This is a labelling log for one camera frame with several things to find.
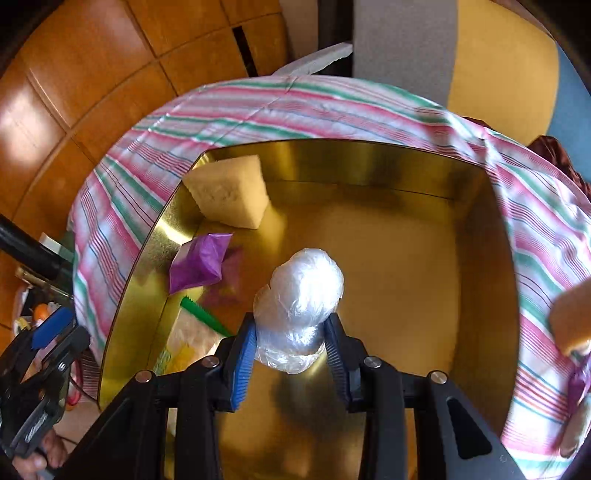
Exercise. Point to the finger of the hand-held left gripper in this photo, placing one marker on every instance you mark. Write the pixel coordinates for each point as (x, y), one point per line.
(53, 326)
(74, 344)

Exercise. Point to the small plain purple packet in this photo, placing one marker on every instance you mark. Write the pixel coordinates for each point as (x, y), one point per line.
(198, 263)

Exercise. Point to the black pole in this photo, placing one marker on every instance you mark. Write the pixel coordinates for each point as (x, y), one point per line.
(27, 244)

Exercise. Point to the person's left hand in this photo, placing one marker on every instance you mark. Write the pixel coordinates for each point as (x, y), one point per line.
(51, 450)

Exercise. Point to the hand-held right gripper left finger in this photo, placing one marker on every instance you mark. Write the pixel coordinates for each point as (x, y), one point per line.
(242, 369)

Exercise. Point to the white foam piece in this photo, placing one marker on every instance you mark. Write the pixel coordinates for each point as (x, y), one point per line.
(318, 60)

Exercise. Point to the printed purple snack packet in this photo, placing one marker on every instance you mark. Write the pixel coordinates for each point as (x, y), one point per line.
(579, 383)

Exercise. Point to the wooden wardrobe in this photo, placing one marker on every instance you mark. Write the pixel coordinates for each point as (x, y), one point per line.
(92, 69)

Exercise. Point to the white plastic-wrapped ball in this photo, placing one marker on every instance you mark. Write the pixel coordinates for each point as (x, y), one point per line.
(300, 295)

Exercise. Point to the orange fruit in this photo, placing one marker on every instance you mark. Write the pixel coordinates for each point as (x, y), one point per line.
(39, 314)

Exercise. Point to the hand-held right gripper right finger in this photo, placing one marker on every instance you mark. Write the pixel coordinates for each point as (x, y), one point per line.
(337, 369)

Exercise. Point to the dark red cloth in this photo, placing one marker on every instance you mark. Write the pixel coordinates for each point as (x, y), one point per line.
(558, 157)

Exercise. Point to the clear yellow green-edged snack packet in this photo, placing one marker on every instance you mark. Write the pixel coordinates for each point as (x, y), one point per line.
(194, 337)

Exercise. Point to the grey yellow blue sofa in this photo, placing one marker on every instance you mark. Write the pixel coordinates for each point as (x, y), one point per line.
(498, 60)

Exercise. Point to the gold tin box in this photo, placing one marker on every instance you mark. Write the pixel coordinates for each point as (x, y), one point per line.
(392, 258)

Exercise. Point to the yellow sponge cake piece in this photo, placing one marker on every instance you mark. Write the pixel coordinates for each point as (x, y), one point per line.
(570, 318)
(572, 438)
(226, 194)

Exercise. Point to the pink green striped bedsheet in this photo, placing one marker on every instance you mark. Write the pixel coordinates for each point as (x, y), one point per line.
(277, 110)

